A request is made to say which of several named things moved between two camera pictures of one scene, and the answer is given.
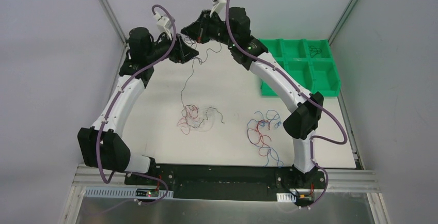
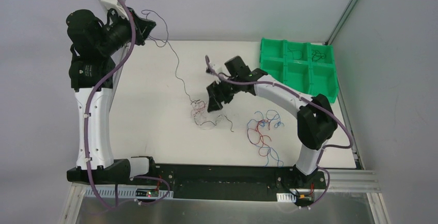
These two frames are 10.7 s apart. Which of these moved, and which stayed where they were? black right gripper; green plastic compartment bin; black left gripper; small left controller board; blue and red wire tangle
Moved: black left gripper; black right gripper
Stayed: blue and red wire tangle; green plastic compartment bin; small left controller board
